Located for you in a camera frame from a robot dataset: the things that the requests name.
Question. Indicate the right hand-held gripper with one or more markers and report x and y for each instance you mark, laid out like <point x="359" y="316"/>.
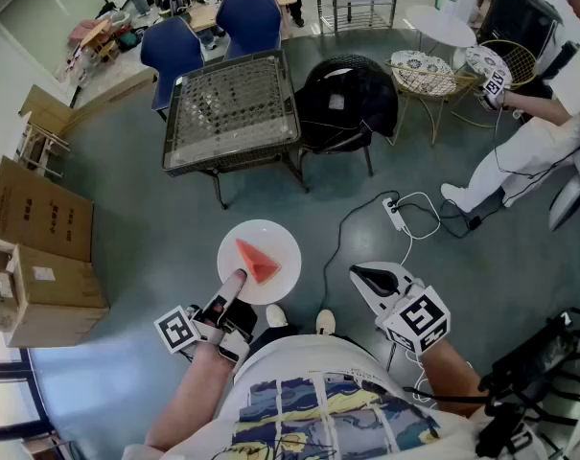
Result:
<point x="419" y="319"/>

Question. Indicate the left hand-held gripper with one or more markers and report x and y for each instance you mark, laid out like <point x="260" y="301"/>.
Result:
<point x="177" y="329"/>

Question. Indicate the red watermelon slice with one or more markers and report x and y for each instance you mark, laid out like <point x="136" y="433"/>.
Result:
<point x="256" y="259"/>

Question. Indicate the white round plate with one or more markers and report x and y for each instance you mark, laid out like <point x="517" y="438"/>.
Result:
<point x="280" y="247"/>

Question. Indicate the person's right forearm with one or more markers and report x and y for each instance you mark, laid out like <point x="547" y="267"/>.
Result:
<point x="450" y="376"/>

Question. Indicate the person's left forearm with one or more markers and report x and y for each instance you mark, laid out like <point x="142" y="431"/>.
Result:
<point x="193" y="396"/>

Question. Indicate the glass top wicker table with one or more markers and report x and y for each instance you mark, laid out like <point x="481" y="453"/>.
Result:
<point x="232" y="103"/>

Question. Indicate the person's left white shoe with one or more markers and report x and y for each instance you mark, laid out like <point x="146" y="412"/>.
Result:
<point x="276" y="315"/>

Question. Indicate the person's white shoe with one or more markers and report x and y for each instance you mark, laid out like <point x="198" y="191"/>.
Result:
<point x="326" y="321"/>
<point x="276" y="315"/>

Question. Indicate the person's black trousers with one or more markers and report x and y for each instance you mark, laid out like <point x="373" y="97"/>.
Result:
<point x="270" y="338"/>

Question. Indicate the person's right white shoe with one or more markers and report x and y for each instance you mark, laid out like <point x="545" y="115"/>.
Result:
<point x="326" y="321"/>

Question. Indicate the white power strip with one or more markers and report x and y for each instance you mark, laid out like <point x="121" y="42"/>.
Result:
<point x="394" y="213"/>

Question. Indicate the person's white printed shirt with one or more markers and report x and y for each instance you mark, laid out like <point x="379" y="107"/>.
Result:
<point x="318" y="400"/>

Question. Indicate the black wicker chair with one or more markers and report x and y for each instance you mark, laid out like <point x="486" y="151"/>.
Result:
<point x="318" y="144"/>

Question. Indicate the black metal stand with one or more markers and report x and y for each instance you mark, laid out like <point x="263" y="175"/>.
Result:
<point x="539" y="357"/>

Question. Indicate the labelled cardboard box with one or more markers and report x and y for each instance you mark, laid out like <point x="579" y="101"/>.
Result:
<point x="54" y="295"/>

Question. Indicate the black backpack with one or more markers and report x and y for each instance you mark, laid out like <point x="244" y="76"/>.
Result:
<point x="347" y="98"/>

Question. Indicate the grey white chair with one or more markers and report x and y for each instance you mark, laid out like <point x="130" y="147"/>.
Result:
<point x="570" y="194"/>

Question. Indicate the large printed cardboard box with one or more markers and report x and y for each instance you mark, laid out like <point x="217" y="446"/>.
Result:
<point x="35" y="209"/>

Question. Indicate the patterned round cushion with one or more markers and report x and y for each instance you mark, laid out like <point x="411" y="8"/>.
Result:
<point x="421" y="70"/>
<point x="481" y="62"/>

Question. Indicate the wooden rack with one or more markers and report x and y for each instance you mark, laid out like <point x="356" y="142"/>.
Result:
<point x="40" y="144"/>

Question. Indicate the blue chair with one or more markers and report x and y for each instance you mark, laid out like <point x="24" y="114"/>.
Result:
<point x="172" y="55"/>
<point x="248" y="22"/>

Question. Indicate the black framed window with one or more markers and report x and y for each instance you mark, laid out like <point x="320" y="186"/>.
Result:
<point x="11" y="386"/>

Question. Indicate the white round side table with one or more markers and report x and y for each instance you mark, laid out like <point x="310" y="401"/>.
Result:
<point x="440" y="24"/>

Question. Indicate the wooden desk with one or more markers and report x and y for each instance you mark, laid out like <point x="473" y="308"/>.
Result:
<point x="208" y="15"/>

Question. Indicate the small wooden table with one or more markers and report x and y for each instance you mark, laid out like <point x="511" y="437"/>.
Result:
<point x="98" y="36"/>

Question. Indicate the white jug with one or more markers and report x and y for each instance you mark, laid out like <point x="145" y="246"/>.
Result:
<point x="445" y="0"/>

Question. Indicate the black cabinet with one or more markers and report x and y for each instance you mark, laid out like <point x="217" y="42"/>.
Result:
<point x="519" y="17"/>

